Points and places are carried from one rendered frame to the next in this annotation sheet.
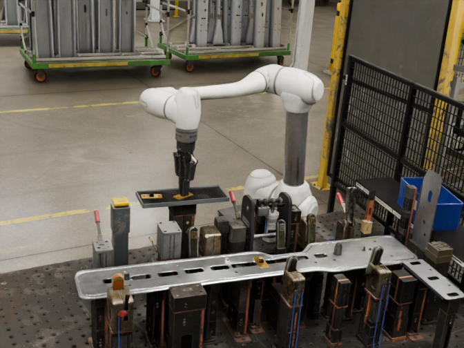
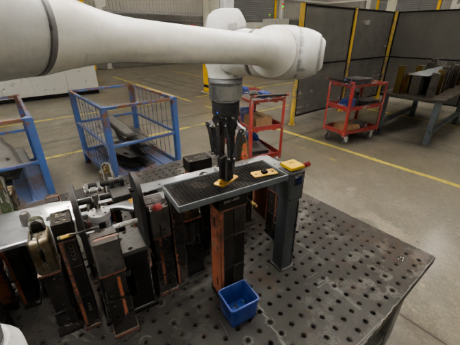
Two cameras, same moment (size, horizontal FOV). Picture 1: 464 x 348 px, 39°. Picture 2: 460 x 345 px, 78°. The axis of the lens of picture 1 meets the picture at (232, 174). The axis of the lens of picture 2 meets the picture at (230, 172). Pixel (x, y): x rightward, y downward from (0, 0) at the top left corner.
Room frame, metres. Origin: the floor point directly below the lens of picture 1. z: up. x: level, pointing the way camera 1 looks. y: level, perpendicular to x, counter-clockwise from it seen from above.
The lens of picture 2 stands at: (3.24, 0.09, 1.57)
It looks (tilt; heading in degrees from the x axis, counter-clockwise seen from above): 26 degrees down; 171
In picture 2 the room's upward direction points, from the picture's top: straight up
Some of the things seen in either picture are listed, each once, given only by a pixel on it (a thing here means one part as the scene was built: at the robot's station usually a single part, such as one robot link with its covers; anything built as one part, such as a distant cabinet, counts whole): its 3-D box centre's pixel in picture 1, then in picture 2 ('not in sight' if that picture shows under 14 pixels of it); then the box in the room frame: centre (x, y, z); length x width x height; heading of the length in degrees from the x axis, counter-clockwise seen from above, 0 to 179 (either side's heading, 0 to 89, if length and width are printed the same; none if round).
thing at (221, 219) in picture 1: (218, 260); (178, 241); (2.42, 0.03, 0.90); 0.05 x 0.05 x 0.40; 22
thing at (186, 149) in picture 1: (185, 150); (225, 116); (2.48, 0.19, 1.36); 0.08 x 0.07 x 0.09; 47
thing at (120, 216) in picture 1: (119, 253); (286, 220); (2.39, 0.44, 0.92); 0.08 x 0.08 x 0.44; 22
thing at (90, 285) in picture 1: (256, 264); (137, 195); (2.24, -0.12, 1.00); 1.38 x 0.22 x 0.02; 112
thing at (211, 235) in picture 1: (208, 271); (189, 228); (2.34, 0.07, 0.89); 0.13 x 0.11 x 0.38; 22
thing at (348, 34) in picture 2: not in sight; (348, 63); (-2.57, 3.46, 1.00); 3.44 x 0.14 x 2.00; 120
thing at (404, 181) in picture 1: (428, 202); not in sight; (2.76, -0.91, 1.10); 0.30 x 0.17 x 0.13; 12
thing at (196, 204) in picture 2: (182, 196); (227, 182); (2.48, 0.20, 1.16); 0.37 x 0.14 x 0.02; 112
